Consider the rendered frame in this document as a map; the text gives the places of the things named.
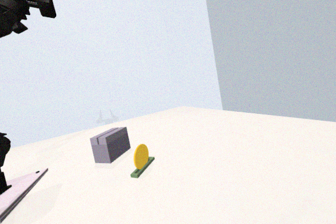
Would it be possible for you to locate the green slotted holder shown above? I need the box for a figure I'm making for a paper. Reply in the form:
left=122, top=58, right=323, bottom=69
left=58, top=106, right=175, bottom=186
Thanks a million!
left=130, top=156, right=155, bottom=178

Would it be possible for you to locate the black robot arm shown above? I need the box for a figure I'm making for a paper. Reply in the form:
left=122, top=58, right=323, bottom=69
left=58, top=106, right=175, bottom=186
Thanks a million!
left=0, top=0, right=28, bottom=195

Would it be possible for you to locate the gold coin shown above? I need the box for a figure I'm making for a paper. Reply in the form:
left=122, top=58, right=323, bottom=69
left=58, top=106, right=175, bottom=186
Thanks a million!
left=134, top=144, right=149, bottom=169

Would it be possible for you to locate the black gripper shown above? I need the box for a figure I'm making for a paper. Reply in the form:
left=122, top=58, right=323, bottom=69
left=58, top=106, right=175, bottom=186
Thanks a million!
left=10, top=0, right=56, bottom=20

